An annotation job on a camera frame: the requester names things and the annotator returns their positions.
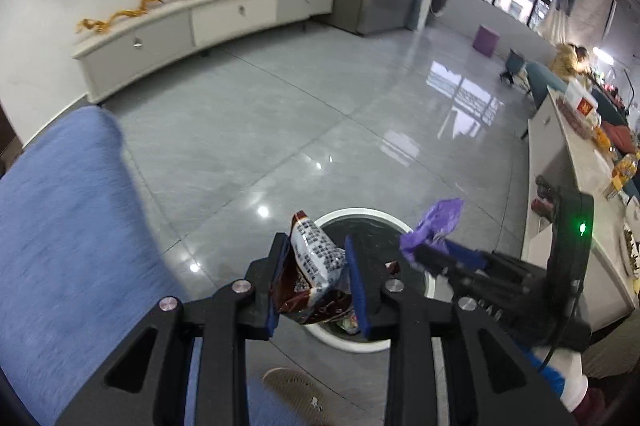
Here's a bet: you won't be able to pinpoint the purple cube stool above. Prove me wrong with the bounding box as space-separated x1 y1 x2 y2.
472 24 501 58

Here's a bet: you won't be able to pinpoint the orange fruits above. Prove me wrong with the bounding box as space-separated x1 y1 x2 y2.
592 125 614 152

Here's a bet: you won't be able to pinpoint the white coffee table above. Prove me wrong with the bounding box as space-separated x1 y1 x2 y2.
519 84 640 307

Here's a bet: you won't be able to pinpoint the black cable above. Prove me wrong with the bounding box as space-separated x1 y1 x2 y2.
537 290 572 373

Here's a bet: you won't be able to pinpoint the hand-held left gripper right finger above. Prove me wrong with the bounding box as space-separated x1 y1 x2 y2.
344 236 576 426

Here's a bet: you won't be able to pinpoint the brown white snack packet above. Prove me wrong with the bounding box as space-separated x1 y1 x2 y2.
270 210 362 326

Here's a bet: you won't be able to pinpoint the white round trash bin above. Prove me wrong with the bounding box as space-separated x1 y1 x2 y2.
302 206 437 353

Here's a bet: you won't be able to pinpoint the red cushion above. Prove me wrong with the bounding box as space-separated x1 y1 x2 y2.
612 125 639 155

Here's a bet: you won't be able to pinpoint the red white box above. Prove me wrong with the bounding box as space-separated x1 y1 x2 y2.
563 81 601 117

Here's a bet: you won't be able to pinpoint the yellow drink bottle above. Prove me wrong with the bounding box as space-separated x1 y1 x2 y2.
602 153 640 199

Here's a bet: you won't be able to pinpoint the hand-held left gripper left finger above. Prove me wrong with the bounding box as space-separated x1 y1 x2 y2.
55 232 293 426

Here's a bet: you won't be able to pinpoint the long white tv cabinet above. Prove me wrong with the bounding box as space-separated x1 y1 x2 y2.
72 0 336 104

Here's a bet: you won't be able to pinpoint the purple wrapper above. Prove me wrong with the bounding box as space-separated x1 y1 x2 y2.
399 198 465 265

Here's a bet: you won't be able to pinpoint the dark green chair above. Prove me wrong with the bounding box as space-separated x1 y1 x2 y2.
499 48 526 86

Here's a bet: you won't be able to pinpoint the long gold dragon ornament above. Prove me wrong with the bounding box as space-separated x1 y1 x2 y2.
75 0 166 35

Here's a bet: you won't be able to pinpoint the beige slipper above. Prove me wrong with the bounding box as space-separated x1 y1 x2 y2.
262 367 342 426

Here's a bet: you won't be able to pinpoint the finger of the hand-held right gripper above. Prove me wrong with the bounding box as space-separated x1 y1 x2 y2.
413 244 507 311
442 239 546 282

